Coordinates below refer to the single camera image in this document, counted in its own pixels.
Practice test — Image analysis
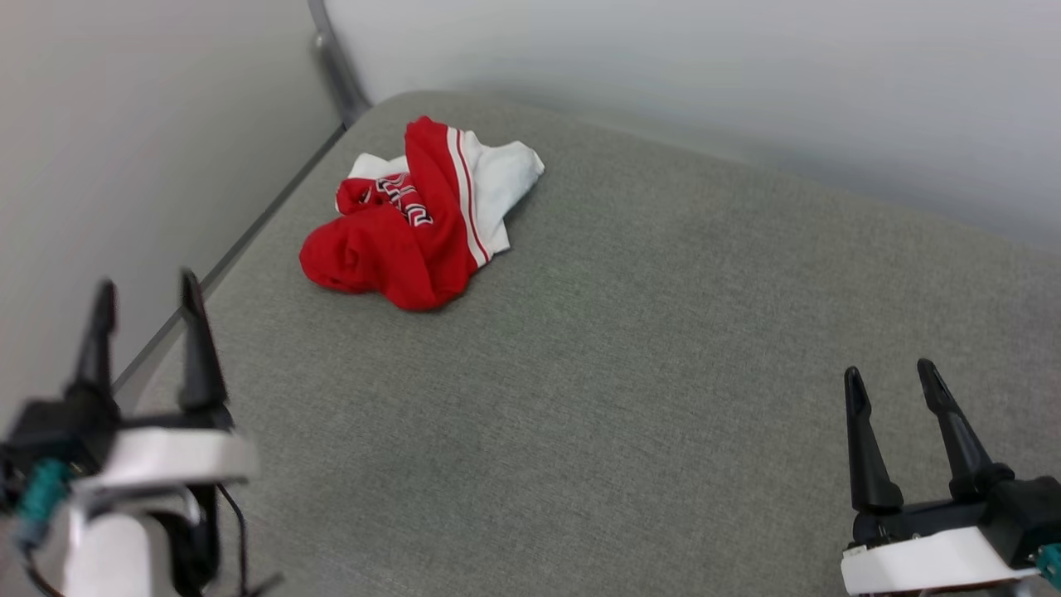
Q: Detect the teal cable connector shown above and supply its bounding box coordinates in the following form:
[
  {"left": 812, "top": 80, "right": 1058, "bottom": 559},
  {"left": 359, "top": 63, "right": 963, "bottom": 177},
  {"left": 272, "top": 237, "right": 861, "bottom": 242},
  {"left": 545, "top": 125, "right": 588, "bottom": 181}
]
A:
[
  {"left": 12, "top": 459, "right": 75, "bottom": 544},
  {"left": 1034, "top": 543, "right": 1061, "bottom": 591}
]

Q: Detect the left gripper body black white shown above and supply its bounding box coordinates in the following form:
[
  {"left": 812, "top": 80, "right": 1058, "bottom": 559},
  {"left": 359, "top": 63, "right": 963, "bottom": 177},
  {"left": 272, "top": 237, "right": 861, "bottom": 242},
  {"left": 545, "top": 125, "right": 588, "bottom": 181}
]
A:
[{"left": 0, "top": 401, "right": 260, "bottom": 508}]

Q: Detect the grey metal frame bar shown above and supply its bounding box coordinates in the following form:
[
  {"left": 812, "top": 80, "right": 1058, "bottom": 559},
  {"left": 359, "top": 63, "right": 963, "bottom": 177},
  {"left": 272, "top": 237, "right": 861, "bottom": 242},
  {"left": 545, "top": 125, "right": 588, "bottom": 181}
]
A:
[{"left": 307, "top": 0, "right": 372, "bottom": 129}]

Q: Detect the grey fabric sofa cushion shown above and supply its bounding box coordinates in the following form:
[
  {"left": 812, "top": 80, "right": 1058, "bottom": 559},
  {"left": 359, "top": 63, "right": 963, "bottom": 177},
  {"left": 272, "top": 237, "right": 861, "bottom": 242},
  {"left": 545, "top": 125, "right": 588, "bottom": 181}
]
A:
[{"left": 112, "top": 90, "right": 1061, "bottom": 597}]

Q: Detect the thin black cable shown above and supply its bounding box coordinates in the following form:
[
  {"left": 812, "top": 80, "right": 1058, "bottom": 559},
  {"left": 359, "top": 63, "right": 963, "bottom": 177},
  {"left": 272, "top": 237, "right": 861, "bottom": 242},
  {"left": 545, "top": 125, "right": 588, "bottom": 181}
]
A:
[{"left": 217, "top": 485, "right": 284, "bottom": 597}]

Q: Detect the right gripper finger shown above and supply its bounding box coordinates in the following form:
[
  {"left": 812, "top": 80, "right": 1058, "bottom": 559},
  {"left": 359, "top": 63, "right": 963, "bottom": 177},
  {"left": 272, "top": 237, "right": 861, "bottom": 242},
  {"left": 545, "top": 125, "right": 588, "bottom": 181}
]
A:
[
  {"left": 916, "top": 358, "right": 1016, "bottom": 502},
  {"left": 844, "top": 366, "right": 905, "bottom": 514}
]

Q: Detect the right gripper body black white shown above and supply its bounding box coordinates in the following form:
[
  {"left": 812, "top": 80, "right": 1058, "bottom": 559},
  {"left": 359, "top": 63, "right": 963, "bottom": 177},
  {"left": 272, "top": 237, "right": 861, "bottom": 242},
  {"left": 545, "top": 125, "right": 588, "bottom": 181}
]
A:
[{"left": 841, "top": 475, "right": 1061, "bottom": 597}]

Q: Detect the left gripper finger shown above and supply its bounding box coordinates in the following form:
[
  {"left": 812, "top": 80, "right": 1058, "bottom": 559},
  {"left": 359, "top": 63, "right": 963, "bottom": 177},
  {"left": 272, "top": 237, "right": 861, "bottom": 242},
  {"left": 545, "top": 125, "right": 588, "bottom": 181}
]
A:
[
  {"left": 177, "top": 269, "right": 235, "bottom": 429},
  {"left": 65, "top": 279, "right": 122, "bottom": 425}
]

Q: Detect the red and white basketball jersey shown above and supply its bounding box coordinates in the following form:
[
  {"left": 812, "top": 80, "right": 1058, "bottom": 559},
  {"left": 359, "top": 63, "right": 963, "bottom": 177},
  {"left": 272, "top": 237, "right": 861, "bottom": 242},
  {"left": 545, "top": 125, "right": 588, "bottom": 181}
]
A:
[{"left": 299, "top": 115, "right": 545, "bottom": 312}]

